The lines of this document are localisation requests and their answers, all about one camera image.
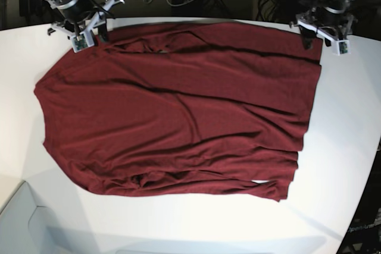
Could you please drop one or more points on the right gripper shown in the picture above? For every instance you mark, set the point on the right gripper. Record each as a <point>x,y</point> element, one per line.
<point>83,30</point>

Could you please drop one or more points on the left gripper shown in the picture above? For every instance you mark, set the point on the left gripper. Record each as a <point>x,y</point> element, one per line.
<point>332,25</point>

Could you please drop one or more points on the dark red t-shirt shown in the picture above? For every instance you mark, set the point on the dark red t-shirt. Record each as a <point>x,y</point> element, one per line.
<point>181,108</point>

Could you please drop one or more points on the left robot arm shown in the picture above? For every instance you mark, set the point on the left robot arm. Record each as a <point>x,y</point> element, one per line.
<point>340,5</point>

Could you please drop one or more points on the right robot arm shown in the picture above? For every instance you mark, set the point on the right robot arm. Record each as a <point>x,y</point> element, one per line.
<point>75,7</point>

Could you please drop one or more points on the white bin at corner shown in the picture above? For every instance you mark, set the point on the white bin at corner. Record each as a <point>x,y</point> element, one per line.
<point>30,228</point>

